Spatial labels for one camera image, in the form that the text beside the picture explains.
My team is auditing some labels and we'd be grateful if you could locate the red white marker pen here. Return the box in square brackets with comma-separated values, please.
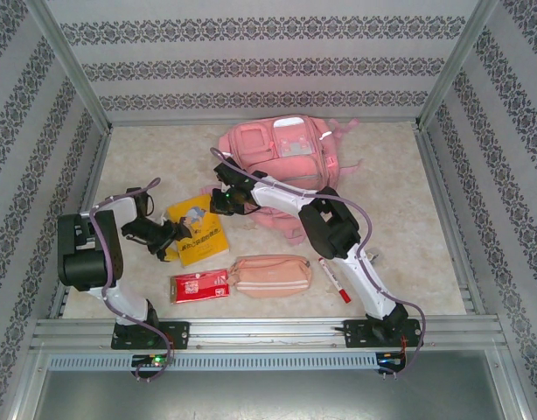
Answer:
[317, 256, 352, 304]

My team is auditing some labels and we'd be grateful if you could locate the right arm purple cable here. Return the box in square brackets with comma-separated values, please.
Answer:
[209, 147, 427, 380]

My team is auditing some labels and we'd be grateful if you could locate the aluminium rear rail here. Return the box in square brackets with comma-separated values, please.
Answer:
[108, 115, 421, 129]

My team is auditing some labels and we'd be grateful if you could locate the peach striped pencil case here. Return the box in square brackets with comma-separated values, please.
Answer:
[227, 255, 314, 300]

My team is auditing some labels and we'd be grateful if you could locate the red rectangular packet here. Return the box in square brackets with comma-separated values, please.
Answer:
[169, 269, 231, 305]

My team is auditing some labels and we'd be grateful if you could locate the slotted grey cable duct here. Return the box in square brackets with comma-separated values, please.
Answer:
[47, 352, 379, 372]

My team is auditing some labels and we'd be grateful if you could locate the aluminium mounting rail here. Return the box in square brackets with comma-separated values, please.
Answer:
[30, 317, 501, 351]

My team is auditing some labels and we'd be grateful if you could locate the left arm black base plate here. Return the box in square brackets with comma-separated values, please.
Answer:
[110, 321, 191, 351]

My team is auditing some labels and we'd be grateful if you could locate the aluminium frame post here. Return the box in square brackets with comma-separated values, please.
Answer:
[25, 0, 115, 135]
[415, 0, 501, 132]

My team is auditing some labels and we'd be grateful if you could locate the aluminium side rail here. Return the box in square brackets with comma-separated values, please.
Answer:
[415, 126, 486, 316]
[47, 129, 115, 320]

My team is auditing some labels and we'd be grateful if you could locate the yellow illustrated book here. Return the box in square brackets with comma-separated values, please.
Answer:
[165, 194, 230, 269]

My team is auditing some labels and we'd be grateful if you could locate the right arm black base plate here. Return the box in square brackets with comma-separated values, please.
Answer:
[345, 318, 425, 349]

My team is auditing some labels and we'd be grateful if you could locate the grey metal sheet panel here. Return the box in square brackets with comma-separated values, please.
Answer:
[31, 369, 521, 420]

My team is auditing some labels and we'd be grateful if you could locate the pink school backpack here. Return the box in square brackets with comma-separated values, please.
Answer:
[200, 114, 366, 246]

